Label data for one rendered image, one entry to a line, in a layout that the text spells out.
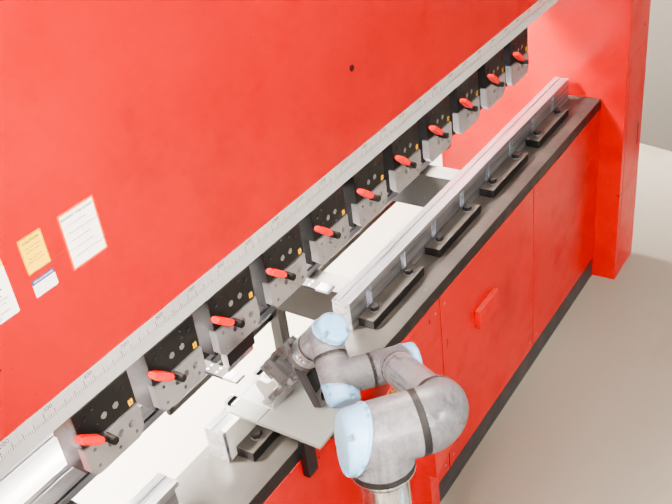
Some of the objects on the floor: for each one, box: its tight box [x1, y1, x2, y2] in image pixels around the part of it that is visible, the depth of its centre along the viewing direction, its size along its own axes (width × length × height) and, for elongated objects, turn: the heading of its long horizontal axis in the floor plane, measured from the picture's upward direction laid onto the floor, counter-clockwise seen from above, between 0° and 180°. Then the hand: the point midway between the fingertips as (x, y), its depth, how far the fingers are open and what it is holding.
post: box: [270, 308, 290, 349], centre depth 324 cm, size 5×5×200 cm
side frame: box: [442, 0, 651, 279], centre depth 374 cm, size 25×85×230 cm, turn 67°
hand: (275, 394), depth 216 cm, fingers open, 5 cm apart
